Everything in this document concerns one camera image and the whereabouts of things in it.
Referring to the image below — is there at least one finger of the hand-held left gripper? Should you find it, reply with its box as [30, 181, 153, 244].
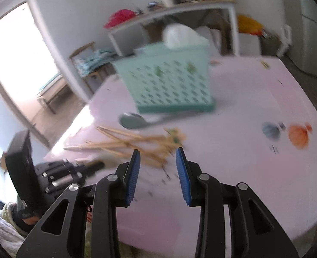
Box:
[44, 172, 86, 194]
[42, 159, 106, 178]

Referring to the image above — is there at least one white refrigerator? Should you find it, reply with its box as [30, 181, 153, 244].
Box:
[293, 0, 317, 79]

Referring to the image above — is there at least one red bag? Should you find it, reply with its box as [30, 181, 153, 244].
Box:
[104, 9, 138, 29]

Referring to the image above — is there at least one patterned seat cushion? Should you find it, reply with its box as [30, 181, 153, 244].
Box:
[74, 49, 116, 77]

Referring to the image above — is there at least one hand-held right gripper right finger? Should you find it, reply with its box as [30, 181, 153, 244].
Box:
[175, 147, 300, 258]

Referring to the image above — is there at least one white step stool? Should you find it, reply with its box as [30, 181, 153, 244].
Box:
[278, 25, 293, 58]

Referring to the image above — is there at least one wooden bed frame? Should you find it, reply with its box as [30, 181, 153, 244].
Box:
[37, 72, 69, 114]

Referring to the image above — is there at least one teal perforated plastic basket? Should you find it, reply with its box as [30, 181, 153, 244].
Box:
[112, 43, 217, 115]

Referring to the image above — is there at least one grey-green spoon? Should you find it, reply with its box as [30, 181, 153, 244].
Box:
[119, 112, 181, 129]

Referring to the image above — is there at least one yellow bag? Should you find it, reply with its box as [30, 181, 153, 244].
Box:
[237, 14, 264, 36]

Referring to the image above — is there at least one wooden chair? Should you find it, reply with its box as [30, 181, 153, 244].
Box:
[68, 41, 116, 92]

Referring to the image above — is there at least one pink printed tablecloth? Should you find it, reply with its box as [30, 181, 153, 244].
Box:
[44, 55, 317, 248]

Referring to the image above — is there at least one white shelf table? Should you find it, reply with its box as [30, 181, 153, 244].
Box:
[106, 0, 241, 57]

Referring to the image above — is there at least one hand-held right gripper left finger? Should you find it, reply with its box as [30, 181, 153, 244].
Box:
[16, 149, 141, 258]

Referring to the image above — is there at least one white plastic bag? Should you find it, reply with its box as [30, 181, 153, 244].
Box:
[162, 23, 210, 49]

